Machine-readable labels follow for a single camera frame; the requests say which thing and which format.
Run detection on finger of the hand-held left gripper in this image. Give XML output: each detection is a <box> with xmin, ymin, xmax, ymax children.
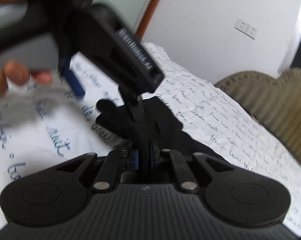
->
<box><xmin>118</xmin><ymin>85</ymin><xmax>145</xmax><ymax>122</ymax></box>
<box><xmin>61</xmin><ymin>52</ymin><xmax>86</xmax><ymax>98</ymax></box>

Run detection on grey cloth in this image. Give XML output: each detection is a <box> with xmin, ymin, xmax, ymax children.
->
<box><xmin>0</xmin><ymin>81</ymin><xmax>74</xmax><ymax>128</ymax></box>

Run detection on white script-print bed sheet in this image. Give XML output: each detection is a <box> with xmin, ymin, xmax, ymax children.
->
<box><xmin>0</xmin><ymin>41</ymin><xmax>301</xmax><ymax>233</ymax></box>

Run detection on olive padded headboard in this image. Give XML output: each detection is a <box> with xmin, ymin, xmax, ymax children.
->
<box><xmin>213</xmin><ymin>67</ymin><xmax>301</xmax><ymax>173</ymax></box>

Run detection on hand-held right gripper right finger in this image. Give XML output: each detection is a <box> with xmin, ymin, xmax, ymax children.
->
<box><xmin>149</xmin><ymin>141</ymin><xmax>235</xmax><ymax>191</ymax></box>

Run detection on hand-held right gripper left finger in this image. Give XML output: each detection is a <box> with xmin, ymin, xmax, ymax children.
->
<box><xmin>56</xmin><ymin>148</ymin><xmax>139</xmax><ymax>191</ymax></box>

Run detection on white wall socket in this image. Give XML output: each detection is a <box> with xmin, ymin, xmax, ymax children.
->
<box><xmin>234</xmin><ymin>18</ymin><xmax>258</xmax><ymax>40</ymax></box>

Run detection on person's left hand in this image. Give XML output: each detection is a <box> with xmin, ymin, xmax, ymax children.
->
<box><xmin>0</xmin><ymin>0</ymin><xmax>54</xmax><ymax>97</ymax></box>

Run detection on black pants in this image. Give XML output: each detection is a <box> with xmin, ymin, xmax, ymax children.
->
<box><xmin>92</xmin><ymin>96</ymin><xmax>217</xmax><ymax>180</ymax></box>

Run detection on wooden door frame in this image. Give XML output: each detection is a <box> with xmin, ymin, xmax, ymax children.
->
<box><xmin>135</xmin><ymin>0</ymin><xmax>170</xmax><ymax>43</ymax></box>

